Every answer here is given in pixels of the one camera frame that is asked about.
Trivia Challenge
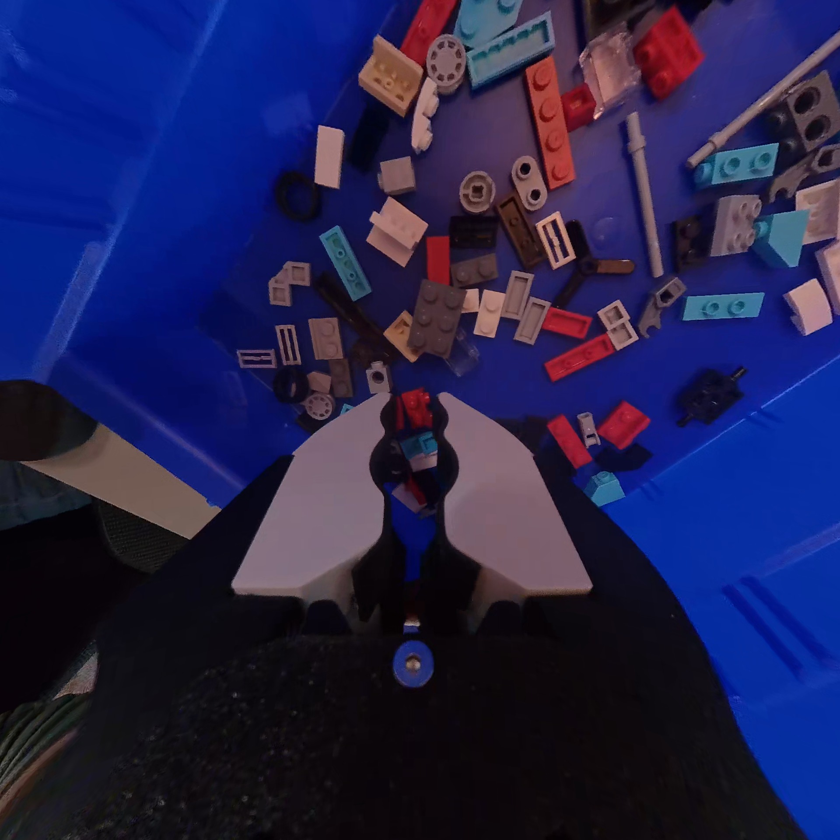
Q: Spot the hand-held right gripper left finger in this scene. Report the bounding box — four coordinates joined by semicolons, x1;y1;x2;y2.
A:
231;392;408;631

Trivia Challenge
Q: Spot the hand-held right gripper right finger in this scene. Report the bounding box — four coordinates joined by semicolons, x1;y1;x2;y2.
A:
423;392;595;631

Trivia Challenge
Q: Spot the blue plastic bin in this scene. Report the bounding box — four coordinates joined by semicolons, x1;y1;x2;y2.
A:
0;0;840;840

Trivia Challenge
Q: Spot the pile of toy bricks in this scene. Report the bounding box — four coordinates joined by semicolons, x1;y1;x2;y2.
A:
236;0;840;519

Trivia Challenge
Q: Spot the black mesh chair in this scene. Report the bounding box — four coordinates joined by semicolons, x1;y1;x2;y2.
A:
0;505;198;710

